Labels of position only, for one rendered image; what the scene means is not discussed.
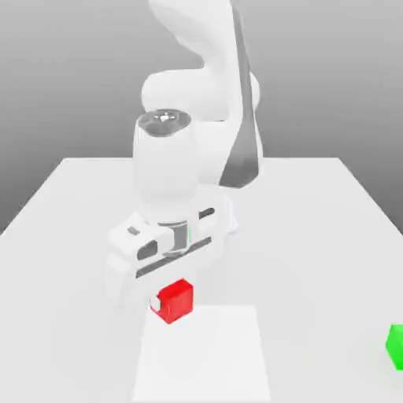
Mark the small green cube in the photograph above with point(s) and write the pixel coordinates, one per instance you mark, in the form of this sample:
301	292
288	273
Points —
395	346

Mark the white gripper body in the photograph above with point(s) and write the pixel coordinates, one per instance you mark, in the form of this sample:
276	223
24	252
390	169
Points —
148	280

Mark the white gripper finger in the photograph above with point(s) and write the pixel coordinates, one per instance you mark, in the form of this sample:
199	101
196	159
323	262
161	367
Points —
155	303

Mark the small red cube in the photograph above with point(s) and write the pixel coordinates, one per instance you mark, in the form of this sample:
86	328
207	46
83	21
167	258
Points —
177	302

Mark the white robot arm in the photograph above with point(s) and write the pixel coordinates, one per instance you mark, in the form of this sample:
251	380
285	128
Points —
163	163

